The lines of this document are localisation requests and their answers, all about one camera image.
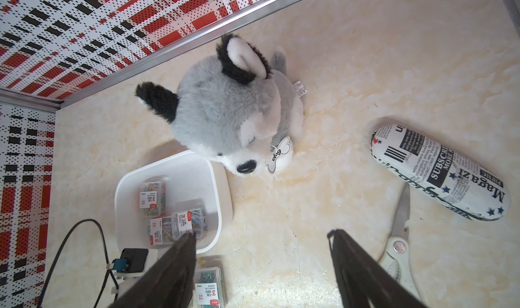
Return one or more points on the paper clip box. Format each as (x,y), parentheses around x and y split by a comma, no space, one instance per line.
(209,288)
(152,199)
(160,231)
(189,222)

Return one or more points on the white handled scissors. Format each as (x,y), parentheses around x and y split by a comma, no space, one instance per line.
(396,259)

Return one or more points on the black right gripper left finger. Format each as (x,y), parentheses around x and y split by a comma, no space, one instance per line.
(169,282)

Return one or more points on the white plastic storage box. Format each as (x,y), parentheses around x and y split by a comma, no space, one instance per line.
(191,181)

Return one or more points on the grey white husky plush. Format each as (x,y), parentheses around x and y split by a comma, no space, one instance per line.
(235,108)

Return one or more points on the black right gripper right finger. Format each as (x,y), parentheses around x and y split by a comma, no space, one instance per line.
(362,282)

